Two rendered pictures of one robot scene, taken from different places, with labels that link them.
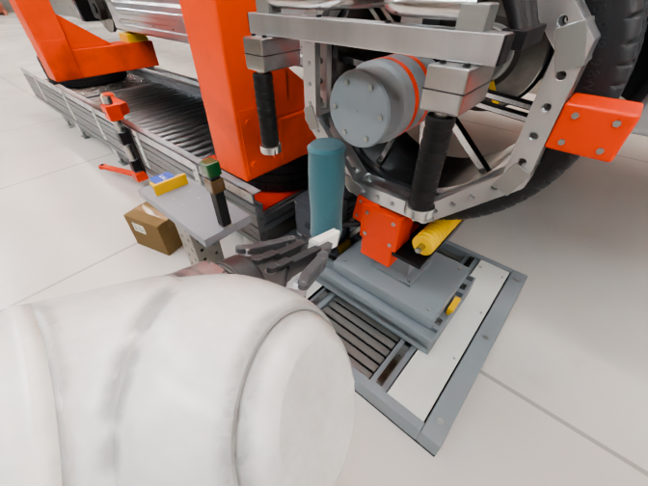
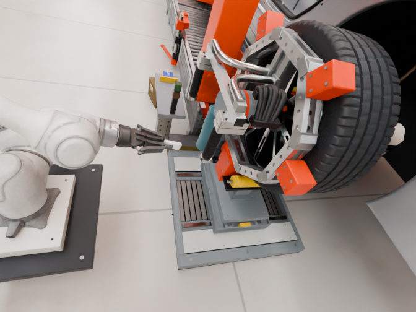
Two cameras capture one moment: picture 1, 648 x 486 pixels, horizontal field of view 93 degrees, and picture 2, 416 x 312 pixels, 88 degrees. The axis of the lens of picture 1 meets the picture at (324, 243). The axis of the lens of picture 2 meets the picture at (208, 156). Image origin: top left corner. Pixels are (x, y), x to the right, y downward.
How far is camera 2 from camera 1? 0.44 m
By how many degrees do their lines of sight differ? 16
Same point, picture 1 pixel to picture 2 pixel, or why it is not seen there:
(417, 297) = (228, 206)
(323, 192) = (205, 128)
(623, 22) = (328, 145)
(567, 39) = (294, 135)
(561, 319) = (301, 282)
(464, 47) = (231, 112)
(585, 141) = (283, 180)
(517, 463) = (207, 304)
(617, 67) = (320, 161)
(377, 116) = not seen: hidden behind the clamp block
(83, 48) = not seen: outside the picture
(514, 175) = (263, 175)
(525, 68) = not seen: hidden behind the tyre
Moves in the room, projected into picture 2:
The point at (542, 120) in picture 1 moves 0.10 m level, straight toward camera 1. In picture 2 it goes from (278, 160) to (252, 162)
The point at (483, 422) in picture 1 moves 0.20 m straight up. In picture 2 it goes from (211, 280) to (223, 272)
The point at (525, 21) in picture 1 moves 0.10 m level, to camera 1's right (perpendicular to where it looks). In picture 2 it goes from (260, 117) to (291, 139)
